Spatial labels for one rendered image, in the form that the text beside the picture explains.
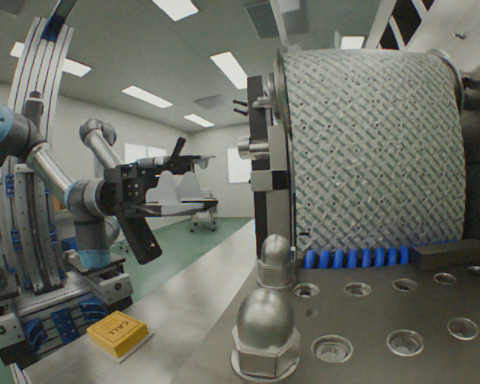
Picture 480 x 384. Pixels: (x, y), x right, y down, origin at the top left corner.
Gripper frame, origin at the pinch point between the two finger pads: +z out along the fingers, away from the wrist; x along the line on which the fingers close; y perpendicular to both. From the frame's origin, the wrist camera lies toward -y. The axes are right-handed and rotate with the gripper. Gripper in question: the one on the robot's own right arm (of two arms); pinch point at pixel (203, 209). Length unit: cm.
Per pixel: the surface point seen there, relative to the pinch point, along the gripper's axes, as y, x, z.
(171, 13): 170, 101, -88
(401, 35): 41, 23, 46
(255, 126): 18.9, 32.6, 0.3
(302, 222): -1.5, -0.7, 13.0
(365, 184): 2.5, -0.8, 20.5
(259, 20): 170, 151, -14
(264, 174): 4.3, 6.6, 7.2
